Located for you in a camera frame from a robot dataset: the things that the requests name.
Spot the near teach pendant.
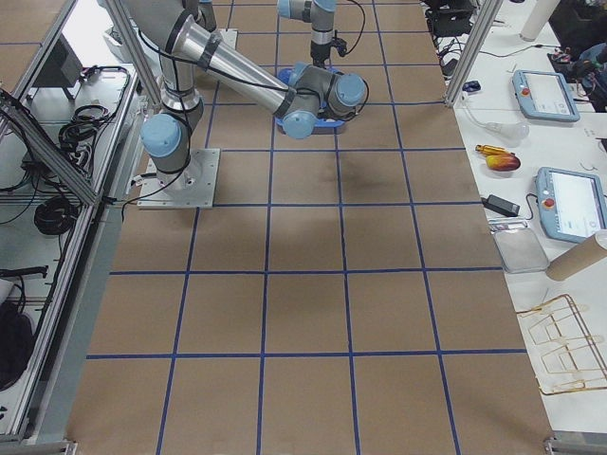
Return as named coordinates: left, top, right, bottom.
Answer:
left=535, top=167, right=606, bottom=244

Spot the clear plastic lidded box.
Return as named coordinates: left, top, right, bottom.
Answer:
left=492, top=228, right=549, bottom=274

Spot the black power adapter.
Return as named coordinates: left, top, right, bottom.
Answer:
left=481, top=194, right=520, bottom=217

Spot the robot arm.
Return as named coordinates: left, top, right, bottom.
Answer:
left=125, top=1, right=368, bottom=139
left=277, top=0, right=348, bottom=68

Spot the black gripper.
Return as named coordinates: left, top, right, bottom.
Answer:
left=310, top=30, right=347, bottom=68

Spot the far teach pendant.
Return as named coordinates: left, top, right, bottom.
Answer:
left=511, top=70, right=580, bottom=123

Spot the cardboard tube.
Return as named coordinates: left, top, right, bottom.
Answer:
left=545, top=229, right=606, bottom=282

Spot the mango fruit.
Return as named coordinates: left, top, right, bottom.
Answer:
left=485, top=153, right=521, bottom=172

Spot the brass wire rack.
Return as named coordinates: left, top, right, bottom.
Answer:
left=517, top=294, right=606, bottom=396

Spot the blue plastic tray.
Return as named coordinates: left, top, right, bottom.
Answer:
left=275, top=63, right=345, bottom=136

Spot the brass cylinder tool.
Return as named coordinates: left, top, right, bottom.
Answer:
left=475, top=144, right=509, bottom=156

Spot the teach pendant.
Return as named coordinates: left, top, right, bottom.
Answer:
left=535, top=167, right=606, bottom=244
left=511, top=70, right=580, bottom=123

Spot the aluminium frame post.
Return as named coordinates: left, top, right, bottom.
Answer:
left=444, top=0, right=503, bottom=108

